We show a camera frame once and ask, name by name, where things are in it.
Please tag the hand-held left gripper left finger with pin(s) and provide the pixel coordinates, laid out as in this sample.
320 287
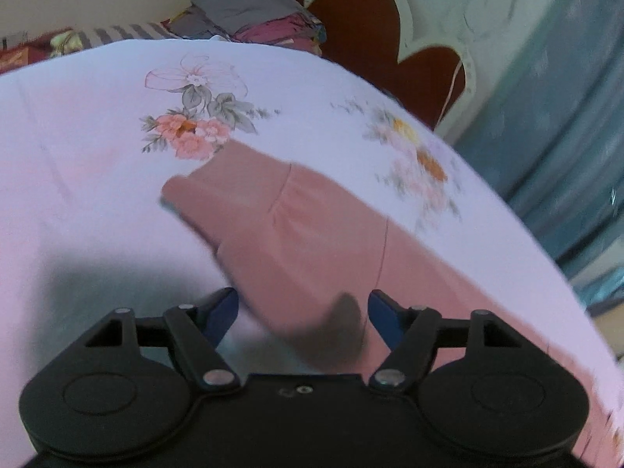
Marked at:
222 309

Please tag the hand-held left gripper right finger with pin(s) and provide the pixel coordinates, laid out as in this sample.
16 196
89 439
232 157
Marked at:
385 317

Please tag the pink garment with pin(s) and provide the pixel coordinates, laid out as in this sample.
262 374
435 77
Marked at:
302 234

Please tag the pile of mixed clothes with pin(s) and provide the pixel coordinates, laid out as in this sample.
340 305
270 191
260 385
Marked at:
253 14

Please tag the floral white bed sheet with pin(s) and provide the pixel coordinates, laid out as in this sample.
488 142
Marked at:
97 165

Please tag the blue curtain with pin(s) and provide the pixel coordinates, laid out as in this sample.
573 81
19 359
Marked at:
560 131

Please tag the grey striped cloth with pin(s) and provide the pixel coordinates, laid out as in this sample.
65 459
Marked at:
122 34

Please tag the red floral cloth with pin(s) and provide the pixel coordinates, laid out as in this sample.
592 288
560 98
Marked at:
29 51

